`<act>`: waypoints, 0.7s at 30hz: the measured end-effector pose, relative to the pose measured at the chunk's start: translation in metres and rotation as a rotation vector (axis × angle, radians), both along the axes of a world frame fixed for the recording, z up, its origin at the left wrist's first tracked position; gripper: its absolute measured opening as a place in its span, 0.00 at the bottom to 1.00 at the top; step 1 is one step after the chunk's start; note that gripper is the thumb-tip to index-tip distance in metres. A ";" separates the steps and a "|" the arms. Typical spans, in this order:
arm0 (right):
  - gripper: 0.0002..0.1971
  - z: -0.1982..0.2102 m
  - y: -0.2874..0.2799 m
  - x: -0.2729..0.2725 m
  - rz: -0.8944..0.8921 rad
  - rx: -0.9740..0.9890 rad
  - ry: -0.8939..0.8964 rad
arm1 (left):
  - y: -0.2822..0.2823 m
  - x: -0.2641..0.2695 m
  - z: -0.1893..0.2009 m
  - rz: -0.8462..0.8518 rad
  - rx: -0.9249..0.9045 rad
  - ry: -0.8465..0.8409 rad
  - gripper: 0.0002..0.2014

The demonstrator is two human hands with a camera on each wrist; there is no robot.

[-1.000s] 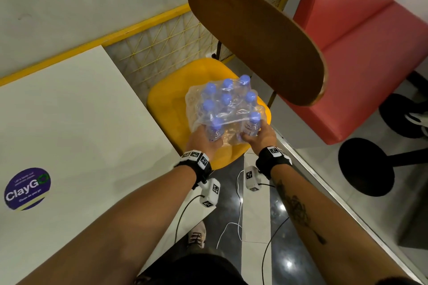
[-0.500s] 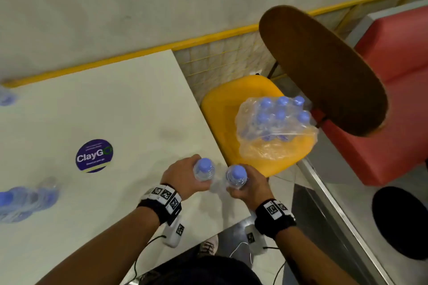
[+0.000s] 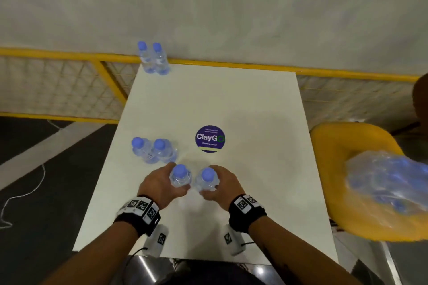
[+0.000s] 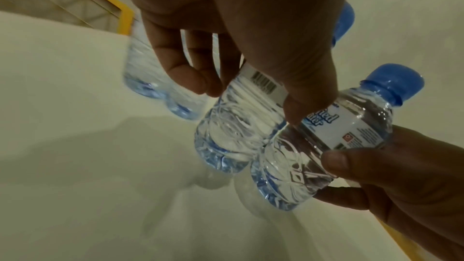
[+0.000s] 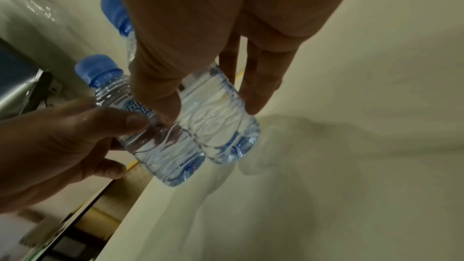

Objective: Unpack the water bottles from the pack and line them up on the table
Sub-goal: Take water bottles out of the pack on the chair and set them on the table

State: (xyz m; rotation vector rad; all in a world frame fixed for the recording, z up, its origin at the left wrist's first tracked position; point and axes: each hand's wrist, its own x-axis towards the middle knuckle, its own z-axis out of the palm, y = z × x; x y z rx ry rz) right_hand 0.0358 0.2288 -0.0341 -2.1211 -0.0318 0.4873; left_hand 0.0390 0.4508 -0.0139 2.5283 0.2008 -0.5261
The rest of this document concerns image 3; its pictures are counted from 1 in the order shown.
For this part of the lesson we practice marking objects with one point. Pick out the person's left hand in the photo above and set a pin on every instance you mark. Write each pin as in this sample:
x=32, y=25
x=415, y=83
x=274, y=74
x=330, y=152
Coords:
x=157, y=188

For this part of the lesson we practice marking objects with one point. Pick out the person's right hand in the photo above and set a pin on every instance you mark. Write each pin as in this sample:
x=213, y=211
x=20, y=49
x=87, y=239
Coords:
x=230, y=189

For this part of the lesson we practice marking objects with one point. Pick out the plastic wrap bottle pack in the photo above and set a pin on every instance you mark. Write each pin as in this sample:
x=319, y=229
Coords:
x=364, y=168

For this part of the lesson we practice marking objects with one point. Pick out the person's left forearm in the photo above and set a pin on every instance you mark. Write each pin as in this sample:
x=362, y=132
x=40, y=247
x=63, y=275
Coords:
x=97, y=258

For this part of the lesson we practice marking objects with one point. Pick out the person's right forearm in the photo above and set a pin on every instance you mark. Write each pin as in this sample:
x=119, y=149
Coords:
x=294, y=258

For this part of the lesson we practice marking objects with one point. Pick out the round purple sticker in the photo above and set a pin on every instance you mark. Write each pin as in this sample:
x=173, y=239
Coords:
x=210, y=138

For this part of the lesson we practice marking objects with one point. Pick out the white table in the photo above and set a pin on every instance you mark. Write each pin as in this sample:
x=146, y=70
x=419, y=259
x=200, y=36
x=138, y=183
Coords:
x=250, y=111

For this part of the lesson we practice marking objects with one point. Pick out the yellow chair with wooden back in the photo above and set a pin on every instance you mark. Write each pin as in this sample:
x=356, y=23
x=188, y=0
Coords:
x=334, y=178

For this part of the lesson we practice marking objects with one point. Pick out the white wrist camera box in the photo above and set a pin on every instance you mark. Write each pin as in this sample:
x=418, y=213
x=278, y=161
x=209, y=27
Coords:
x=234, y=239
x=157, y=241

